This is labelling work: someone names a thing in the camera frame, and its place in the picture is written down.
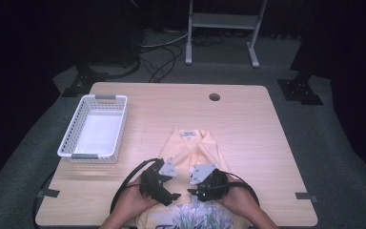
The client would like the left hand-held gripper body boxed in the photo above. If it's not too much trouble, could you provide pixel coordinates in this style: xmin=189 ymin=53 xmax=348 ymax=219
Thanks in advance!
xmin=139 ymin=156 xmax=179 ymax=200

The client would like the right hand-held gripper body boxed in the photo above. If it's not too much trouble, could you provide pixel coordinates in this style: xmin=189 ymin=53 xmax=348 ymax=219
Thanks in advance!
xmin=189 ymin=162 xmax=231 ymax=203

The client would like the cream shirt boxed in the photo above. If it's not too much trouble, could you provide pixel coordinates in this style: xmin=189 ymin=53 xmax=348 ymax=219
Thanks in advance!
xmin=135 ymin=126 xmax=253 ymax=229

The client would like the person's left hand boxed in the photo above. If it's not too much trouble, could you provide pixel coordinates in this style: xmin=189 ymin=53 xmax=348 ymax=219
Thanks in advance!
xmin=112 ymin=177 xmax=160 ymax=221

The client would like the person's right hand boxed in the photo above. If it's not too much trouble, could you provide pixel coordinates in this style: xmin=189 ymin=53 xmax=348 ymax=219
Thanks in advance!
xmin=214 ymin=176 xmax=259 ymax=219

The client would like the white plastic basket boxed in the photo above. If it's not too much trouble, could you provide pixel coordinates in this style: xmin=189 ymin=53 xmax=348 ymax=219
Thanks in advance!
xmin=56 ymin=94 xmax=129 ymax=164

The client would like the grey tape strip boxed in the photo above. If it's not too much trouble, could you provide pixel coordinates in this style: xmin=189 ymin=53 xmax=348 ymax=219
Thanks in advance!
xmin=35 ymin=187 xmax=61 ymax=199
xmin=295 ymin=191 xmax=319 ymax=203

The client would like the black stand base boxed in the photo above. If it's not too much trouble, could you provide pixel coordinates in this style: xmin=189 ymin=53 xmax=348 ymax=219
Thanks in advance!
xmin=61 ymin=62 xmax=110 ymax=98
xmin=276 ymin=77 xmax=325 ymax=107

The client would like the white metal stand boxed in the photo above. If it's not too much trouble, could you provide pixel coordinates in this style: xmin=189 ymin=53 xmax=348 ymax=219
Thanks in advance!
xmin=185 ymin=0 xmax=269 ymax=70

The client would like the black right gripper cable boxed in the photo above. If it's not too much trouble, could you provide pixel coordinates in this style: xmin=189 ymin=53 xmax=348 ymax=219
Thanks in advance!
xmin=222 ymin=171 xmax=261 ymax=208

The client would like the thick black floor cable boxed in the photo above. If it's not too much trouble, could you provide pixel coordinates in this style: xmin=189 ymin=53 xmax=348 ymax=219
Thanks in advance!
xmin=105 ymin=56 xmax=141 ymax=80

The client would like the black cable at table edge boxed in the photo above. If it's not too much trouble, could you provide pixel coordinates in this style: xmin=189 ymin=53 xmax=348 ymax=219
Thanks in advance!
xmin=31 ymin=171 xmax=57 ymax=229

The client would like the thin black floor cable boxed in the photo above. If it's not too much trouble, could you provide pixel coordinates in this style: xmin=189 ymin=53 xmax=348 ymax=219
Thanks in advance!
xmin=138 ymin=44 xmax=184 ymax=84

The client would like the white floor cable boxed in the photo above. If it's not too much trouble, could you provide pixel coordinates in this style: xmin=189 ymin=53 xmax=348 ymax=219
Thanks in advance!
xmin=139 ymin=31 xmax=189 ymax=50

